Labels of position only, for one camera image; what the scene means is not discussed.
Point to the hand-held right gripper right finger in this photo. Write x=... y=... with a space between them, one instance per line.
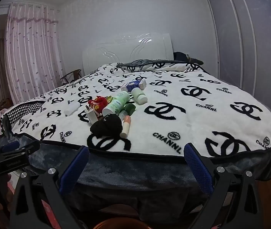
x=197 y=169

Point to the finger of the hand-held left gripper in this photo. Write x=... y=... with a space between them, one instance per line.
x=29 y=149
x=10 y=147

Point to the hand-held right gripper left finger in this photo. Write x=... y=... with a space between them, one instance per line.
x=74 y=169

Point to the brown round bin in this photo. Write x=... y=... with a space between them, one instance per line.
x=118 y=223

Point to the houndstooth cloth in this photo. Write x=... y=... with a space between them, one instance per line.
x=25 y=111

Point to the white black printed blanket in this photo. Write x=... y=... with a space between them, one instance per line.
x=197 y=128

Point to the brown woven basket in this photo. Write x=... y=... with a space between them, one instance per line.
x=1 y=106

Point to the black cap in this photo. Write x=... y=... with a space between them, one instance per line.
x=106 y=126

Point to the white charger plug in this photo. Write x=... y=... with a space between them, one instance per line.
x=91 y=115

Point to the white ointment tube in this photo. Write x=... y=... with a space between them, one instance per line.
x=72 y=109

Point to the peach white tube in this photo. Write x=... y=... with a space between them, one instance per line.
x=125 y=127

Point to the red plush ornament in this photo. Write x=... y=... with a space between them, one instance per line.
x=98 y=103

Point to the green capped lotion bottle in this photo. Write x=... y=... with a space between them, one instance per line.
x=116 y=103

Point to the dark green bottle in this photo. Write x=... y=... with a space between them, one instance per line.
x=129 y=109

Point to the wooden chair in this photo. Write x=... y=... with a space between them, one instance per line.
x=72 y=75

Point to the pale green small bottle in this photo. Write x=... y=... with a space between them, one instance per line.
x=139 y=96

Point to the pink sheer curtain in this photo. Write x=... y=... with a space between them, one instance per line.
x=30 y=52

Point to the blue white medicine box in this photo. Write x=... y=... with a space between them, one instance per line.
x=135 y=84

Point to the printed pillow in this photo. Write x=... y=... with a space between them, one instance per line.
x=173 y=66

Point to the dark clothes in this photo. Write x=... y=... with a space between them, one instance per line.
x=185 y=57

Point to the white glossy headboard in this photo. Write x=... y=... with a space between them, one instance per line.
x=125 y=50

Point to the grey sliding door wardrobe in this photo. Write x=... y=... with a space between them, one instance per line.
x=233 y=40

